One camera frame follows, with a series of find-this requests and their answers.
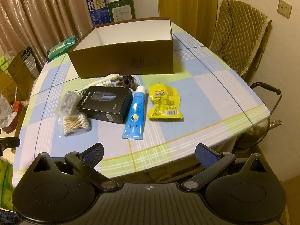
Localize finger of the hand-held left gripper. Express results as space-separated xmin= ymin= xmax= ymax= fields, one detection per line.
xmin=0 ymin=137 xmax=21 ymax=156

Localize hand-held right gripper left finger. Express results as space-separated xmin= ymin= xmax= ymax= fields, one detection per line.
xmin=33 ymin=143 xmax=119 ymax=193

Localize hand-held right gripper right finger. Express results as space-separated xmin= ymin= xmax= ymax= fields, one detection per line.
xmin=180 ymin=143 xmax=269 ymax=192

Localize translucent plastic cup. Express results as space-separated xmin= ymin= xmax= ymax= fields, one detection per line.
xmin=55 ymin=90 xmax=81 ymax=116

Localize yellow snack packet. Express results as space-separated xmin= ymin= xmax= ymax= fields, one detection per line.
xmin=147 ymin=82 xmax=184 ymax=121

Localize white electric toothbrush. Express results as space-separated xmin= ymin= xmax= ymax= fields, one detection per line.
xmin=74 ymin=73 xmax=121 ymax=94

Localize checked tablecloth desktop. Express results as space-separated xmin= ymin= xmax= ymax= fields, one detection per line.
xmin=13 ymin=21 xmax=272 ymax=188

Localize white plastic bag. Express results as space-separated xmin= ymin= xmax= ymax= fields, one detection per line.
xmin=0 ymin=94 xmax=19 ymax=127

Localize bag of cotton swabs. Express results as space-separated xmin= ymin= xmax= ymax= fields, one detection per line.
xmin=56 ymin=112 xmax=91 ymax=137

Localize floor fan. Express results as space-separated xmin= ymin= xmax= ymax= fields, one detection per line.
xmin=234 ymin=119 xmax=270 ymax=149

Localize black product box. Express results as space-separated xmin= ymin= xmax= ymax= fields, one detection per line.
xmin=76 ymin=85 xmax=134 ymax=125

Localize small brown cardboard box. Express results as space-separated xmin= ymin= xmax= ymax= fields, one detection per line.
xmin=0 ymin=71 xmax=19 ymax=104

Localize blue cream tube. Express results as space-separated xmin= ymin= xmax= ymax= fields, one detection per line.
xmin=121 ymin=86 xmax=147 ymax=140

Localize green tissue packs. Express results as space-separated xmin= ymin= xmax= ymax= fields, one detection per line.
xmin=0 ymin=53 xmax=13 ymax=74

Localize brown hair scrunchie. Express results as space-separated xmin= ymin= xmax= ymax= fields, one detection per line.
xmin=115 ymin=74 xmax=137 ymax=90

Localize stack of white plates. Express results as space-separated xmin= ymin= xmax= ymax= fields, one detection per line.
xmin=22 ymin=48 xmax=40 ymax=78

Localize green wet wipes packet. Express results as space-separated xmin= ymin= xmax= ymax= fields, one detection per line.
xmin=46 ymin=35 xmax=79 ymax=61

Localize chair with quilted cover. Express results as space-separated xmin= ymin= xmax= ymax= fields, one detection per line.
xmin=208 ymin=0 xmax=272 ymax=78

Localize beige curtain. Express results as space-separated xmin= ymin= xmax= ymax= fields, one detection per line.
xmin=0 ymin=0 xmax=132 ymax=59

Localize blue milk carton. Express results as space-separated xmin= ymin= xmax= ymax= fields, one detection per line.
xmin=85 ymin=0 xmax=110 ymax=27

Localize green milk carton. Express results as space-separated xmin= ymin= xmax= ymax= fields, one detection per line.
xmin=106 ymin=0 xmax=136 ymax=23

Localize wooden door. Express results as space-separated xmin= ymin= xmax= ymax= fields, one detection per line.
xmin=157 ymin=0 xmax=219 ymax=48

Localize black metal frame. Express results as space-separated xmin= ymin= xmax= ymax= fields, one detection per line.
xmin=250 ymin=82 xmax=283 ymax=132

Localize dark charger cable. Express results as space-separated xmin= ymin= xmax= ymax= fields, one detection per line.
xmin=217 ymin=0 xmax=238 ymax=55

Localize white wall socket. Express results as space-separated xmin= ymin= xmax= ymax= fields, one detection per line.
xmin=278 ymin=0 xmax=292 ymax=19

